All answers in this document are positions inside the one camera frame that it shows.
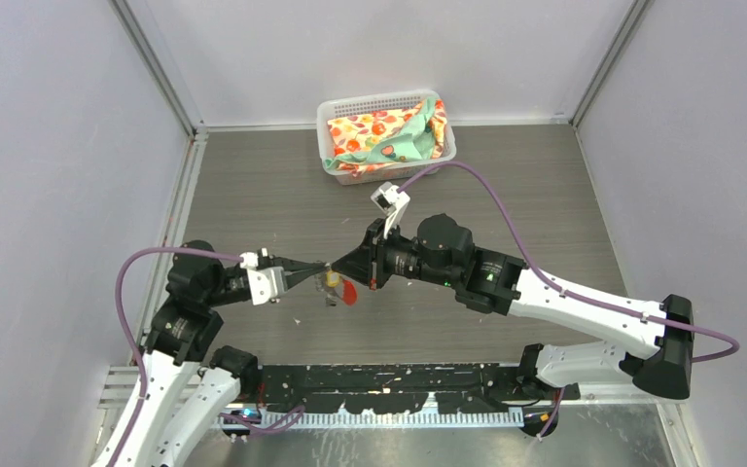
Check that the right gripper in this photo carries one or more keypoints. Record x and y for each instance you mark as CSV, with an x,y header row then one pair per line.
x,y
367,263

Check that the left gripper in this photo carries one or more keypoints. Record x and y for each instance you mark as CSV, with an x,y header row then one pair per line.
x,y
296,270

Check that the metal key holder red handle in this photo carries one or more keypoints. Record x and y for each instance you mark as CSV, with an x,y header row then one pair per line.
x,y
344,294

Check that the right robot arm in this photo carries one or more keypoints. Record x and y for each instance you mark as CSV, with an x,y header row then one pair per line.
x,y
645,343

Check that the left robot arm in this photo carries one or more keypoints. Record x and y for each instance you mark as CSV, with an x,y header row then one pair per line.
x,y
175,399

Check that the colourful patterned cloth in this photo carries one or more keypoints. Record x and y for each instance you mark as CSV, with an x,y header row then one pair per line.
x,y
368,142

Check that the white plastic basket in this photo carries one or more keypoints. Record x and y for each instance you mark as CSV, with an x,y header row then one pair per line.
x,y
363,104

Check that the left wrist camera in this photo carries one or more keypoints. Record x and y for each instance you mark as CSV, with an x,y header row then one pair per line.
x,y
265,285

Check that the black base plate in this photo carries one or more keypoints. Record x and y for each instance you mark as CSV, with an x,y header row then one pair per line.
x,y
392,388

